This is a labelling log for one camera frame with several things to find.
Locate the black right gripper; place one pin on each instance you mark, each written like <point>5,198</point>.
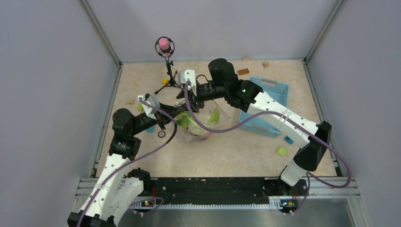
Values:
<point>194,98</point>

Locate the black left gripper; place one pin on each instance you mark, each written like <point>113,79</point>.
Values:
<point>161,117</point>

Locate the clear zip top bag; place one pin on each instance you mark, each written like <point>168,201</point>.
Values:
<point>222,123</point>

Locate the white cauliflower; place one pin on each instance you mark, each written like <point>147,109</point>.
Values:
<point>192,127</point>

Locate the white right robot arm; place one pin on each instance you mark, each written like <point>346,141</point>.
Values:
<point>312,138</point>

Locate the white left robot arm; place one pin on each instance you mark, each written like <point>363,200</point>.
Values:
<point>115,190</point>

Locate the teal silicone tool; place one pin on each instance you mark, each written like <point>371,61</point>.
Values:
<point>150,129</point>

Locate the green block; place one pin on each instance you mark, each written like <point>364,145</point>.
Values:
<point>140,108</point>

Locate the brown brick block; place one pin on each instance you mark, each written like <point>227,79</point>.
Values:
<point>243,71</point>

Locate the pink microphone on tripod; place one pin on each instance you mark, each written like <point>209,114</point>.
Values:
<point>165,48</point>

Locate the blue lego block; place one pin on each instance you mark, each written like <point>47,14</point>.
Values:
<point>288,140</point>

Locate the light green lego brick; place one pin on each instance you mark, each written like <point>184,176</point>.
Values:
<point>281,151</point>

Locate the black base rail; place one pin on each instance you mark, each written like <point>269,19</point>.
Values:
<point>221,190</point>

